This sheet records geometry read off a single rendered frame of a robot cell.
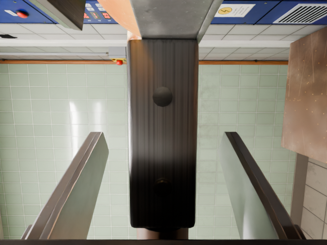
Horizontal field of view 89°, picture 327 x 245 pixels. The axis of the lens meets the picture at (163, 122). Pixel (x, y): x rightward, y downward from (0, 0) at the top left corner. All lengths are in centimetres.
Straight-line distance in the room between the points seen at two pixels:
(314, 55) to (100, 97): 129
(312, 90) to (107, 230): 173
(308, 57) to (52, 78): 160
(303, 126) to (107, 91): 123
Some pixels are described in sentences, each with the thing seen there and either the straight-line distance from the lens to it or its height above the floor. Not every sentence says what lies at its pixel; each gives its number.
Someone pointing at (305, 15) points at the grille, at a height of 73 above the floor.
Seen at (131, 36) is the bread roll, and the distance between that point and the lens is 18.
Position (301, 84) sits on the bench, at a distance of 98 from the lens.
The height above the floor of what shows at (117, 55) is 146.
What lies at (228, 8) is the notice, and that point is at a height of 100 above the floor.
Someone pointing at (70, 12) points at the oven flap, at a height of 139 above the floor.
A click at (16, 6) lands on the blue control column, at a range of 76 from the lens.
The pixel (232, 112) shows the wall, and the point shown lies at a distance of 145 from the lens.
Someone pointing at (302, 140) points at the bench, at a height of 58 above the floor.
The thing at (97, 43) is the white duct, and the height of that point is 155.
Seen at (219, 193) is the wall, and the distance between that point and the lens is 162.
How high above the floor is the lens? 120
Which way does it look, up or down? level
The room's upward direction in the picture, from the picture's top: 90 degrees counter-clockwise
